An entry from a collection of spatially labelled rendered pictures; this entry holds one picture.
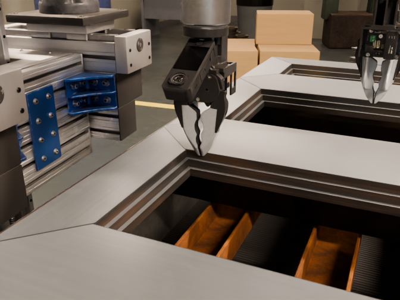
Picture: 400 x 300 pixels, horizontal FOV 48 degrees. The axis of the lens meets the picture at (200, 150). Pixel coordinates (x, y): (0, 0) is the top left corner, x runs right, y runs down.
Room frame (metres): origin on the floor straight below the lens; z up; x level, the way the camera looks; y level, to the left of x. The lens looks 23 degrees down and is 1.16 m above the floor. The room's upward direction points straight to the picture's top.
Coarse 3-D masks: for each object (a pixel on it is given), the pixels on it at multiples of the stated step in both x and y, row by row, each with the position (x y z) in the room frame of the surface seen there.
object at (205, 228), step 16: (208, 208) 0.75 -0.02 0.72; (224, 208) 0.82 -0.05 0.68; (240, 208) 0.82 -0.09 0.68; (192, 224) 0.69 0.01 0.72; (208, 224) 0.75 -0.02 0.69; (224, 224) 0.76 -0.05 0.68; (240, 224) 0.69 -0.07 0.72; (192, 240) 0.68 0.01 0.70; (208, 240) 0.71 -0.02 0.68; (224, 240) 0.71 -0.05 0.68; (240, 240) 0.70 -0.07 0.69; (224, 256) 0.62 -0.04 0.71
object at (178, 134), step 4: (180, 128) 0.83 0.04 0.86; (172, 132) 0.81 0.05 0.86; (176, 132) 0.81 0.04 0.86; (180, 132) 0.81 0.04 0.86; (184, 132) 0.81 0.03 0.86; (176, 136) 0.78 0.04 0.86; (180, 136) 0.78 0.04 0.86; (184, 136) 0.78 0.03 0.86; (200, 136) 0.78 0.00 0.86; (180, 140) 0.76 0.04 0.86; (184, 140) 0.76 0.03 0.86; (188, 140) 0.76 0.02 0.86; (180, 144) 0.74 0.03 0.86; (184, 144) 0.74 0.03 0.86; (188, 144) 0.74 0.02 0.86
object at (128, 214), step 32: (256, 96) 1.09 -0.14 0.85; (288, 96) 1.10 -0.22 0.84; (320, 96) 1.07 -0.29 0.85; (192, 160) 0.71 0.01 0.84; (224, 160) 0.69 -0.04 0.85; (160, 192) 0.62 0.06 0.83; (288, 192) 0.63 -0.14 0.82; (320, 192) 0.62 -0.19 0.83; (352, 192) 0.60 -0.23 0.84; (384, 192) 0.59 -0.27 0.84; (96, 224) 0.48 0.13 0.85; (128, 224) 0.52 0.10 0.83
